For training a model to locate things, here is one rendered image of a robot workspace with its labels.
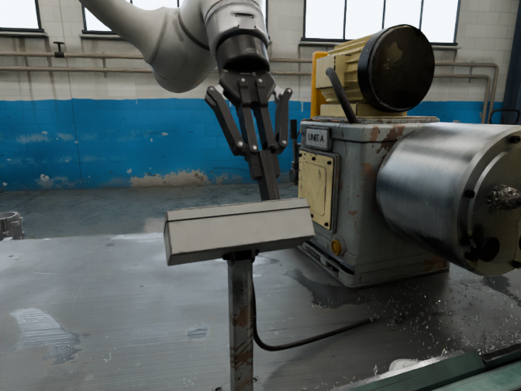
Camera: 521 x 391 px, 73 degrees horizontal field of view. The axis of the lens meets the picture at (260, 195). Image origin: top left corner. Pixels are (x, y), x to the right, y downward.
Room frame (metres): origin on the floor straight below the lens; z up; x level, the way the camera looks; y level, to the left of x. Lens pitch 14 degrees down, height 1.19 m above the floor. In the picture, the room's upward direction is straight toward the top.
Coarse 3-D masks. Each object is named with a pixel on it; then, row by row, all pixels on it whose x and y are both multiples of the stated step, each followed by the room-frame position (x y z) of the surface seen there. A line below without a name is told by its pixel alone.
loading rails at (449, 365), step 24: (432, 360) 0.31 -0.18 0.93; (456, 360) 0.32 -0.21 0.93; (480, 360) 0.32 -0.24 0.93; (504, 360) 0.33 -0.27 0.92; (360, 384) 0.28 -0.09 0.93; (384, 384) 0.28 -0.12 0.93; (408, 384) 0.29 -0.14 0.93; (432, 384) 0.29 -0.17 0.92; (456, 384) 0.30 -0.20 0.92; (480, 384) 0.30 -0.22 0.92; (504, 384) 0.30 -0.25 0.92
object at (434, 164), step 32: (448, 128) 0.62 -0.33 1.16; (480, 128) 0.57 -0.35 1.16; (512, 128) 0.53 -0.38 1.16; (384, 160) 0.69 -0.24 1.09; (416, 160) 0.60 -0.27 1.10; (448, 160) 0.54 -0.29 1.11; (480, 160) 0.51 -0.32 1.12; (512, 160) 0.53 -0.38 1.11; (384, 192) 0.64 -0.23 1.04; (416, 192) 0.57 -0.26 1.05; (448, 192) 0.51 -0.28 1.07; (480, 192) 0.51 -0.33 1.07; (512, 192) 0.49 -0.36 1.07; (416, 224) 0.57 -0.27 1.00; (448, 224) 0.51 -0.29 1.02; (480, 224) 0.51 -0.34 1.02; (512, 224) 0.54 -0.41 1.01; (448, 256) 0.54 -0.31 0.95; (480, 256) 0.51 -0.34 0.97; (512, 256) 0.54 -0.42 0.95
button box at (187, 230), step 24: (168, 216) 0.36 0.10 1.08; (192, 216) 0.36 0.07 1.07; (216, 216) 0.37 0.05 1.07; (240, 216) 0.38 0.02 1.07; (264, 216) 0.39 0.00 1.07; (288, 216) 0.40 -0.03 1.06; (168, 240) 0.34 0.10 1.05; (192, 240) 0.35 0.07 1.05; (216, 240) 0.36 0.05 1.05; (240, 240) 0.36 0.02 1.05; (264, 240) 0.37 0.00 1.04; (288, 240) 0.38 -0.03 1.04; (168, 264) 0.38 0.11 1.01
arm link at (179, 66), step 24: (96, 0) 0.60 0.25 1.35; (120, 0) 0.63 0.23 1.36; (120, 24) 0.63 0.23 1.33; (144, 24) 0.64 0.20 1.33; (168, 24) 0.64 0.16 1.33; (144, 48) 0.65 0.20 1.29; (168, 48) 0.64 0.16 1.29; (192, 48) 0.64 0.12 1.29; (168, 72) 0.67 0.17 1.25; (192, 72) 0.68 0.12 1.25
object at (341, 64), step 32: (384, 32) 0.79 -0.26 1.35; (416, 32) 0.81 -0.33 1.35; (320, 64) 0.92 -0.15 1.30; (352, 64) 0.85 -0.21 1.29; (384, 64) 0.78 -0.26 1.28; (416, 64) 0.81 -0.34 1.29; (320, 96) 1.05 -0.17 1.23; (352, 96) 0.88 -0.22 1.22; (384, 96) 0.79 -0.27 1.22; (416, 96) 0.82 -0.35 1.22
